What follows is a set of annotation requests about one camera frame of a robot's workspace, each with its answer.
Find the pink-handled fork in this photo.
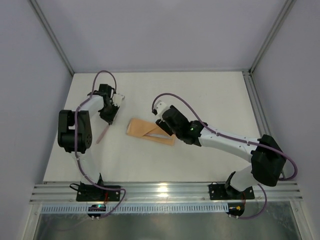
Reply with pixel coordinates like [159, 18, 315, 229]
[95, 124, 110, 145]

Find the pink-handled table knife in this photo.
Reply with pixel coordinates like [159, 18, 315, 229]
[145, 133, 172, 139]

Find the peach cloth napkin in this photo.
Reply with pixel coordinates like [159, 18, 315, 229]
[126, 118, 176, 146]

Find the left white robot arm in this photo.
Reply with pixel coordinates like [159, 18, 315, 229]
[57, 84, 124, 191]

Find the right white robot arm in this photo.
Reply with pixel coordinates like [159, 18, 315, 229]
[152, 101, 286, 199]

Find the left controller board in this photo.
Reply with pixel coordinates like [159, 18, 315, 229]
[87, 203, 106, 220]

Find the controller board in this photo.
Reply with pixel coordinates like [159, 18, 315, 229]
[226, 205, 245, 219]
[87, 203, 106, 220]

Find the right controller board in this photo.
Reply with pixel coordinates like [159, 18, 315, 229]
[226, 205, 245, 219]

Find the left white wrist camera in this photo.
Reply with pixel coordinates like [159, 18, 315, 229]
[112, 93, 125, 106]

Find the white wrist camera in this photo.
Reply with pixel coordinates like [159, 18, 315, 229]
[112, 93, 125, 106]
[152, 100, 169, 117]

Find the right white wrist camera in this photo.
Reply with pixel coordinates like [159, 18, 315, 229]
[152, 100, 169, 117]

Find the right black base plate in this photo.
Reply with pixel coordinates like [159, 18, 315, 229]
[208, 183, 255, 201]

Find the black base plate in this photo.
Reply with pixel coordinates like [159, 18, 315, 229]
[208, 183, 255, 201]
[76, 184, 120, 202]

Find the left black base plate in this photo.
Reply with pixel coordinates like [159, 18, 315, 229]
[76, 184, 120, 202]

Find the right aluminium side rail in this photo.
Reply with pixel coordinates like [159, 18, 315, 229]
[242, 71, 287, 187]

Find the aluminium mounting rail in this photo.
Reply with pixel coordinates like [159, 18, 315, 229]
[29, 181, 303, 204]

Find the slotted grey cable duct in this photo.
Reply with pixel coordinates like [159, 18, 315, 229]
[40, 202, 228, 214]

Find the left aluminium frame post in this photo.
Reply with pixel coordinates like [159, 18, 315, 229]
[28, 0, 75, 76]

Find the aluminium frame post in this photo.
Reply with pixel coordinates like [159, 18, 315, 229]
[28, 0, 75, 76]
[249, 0, 296, 74]

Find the right aluminium frame post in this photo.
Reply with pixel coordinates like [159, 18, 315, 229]
[249, 0, 296, 74]

